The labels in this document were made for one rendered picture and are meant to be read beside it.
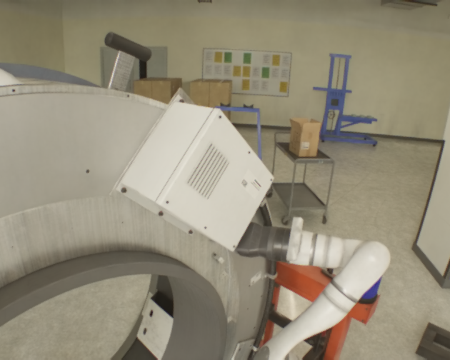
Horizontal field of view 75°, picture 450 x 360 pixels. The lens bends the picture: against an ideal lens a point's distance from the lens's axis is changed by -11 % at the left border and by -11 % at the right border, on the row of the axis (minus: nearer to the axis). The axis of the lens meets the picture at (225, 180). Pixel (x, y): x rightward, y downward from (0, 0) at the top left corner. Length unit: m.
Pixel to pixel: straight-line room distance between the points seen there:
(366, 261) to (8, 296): 0.62
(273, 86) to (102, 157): 8.84
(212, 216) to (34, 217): 0.29
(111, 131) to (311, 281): 1.23
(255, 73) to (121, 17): 4.08
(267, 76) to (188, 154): 8.80
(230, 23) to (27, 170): 8.96
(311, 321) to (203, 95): 6.28
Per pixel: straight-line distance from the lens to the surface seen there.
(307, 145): 4.00
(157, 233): 0.68
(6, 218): 0.54
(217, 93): 6.75
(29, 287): 0.56
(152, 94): 7.01
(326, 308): 0.70
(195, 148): 0.51
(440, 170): 3.73
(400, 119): 10.41
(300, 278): 1.60
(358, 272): 0.69
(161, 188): 0.51
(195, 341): 1.08
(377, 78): 9.97
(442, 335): 2.86
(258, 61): 9.26
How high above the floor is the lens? 1.89
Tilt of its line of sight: 21 degrees down
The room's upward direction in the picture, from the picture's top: 3 degrees clockwise
